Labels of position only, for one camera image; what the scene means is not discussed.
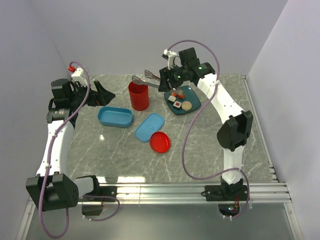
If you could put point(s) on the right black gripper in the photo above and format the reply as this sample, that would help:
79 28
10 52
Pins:
165 74

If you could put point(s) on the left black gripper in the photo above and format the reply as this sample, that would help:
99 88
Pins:
102 97

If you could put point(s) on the metal food tongs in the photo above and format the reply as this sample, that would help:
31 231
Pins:
149 75

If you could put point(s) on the white steamed bun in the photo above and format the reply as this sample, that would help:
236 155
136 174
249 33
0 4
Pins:
186 106

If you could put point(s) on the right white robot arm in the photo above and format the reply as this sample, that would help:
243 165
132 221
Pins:
185 66

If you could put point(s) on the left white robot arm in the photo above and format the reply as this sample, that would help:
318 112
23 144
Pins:
51 188

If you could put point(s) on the blue lunch box base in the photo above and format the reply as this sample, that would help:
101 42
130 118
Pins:
115 116

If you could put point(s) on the blue lunch box lid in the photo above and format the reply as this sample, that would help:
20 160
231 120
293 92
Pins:
153 123

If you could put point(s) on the sushi roll white centre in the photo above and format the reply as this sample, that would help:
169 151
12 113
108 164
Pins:
171 99

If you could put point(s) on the sushi roll red centre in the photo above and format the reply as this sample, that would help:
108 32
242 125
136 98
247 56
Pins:
177 105

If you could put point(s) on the dark teal square plate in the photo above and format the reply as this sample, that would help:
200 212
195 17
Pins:
189 95

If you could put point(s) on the red ribbed cup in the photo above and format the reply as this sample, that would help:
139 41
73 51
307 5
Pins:
139 96

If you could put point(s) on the red round cup lid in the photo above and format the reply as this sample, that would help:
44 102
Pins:
160 142

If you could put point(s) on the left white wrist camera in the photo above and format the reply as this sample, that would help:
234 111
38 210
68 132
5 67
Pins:
78 75

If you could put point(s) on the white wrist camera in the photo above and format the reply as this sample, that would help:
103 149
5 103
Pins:
78 75
170 56

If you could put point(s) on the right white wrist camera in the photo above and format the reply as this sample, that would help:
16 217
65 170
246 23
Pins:
170 56

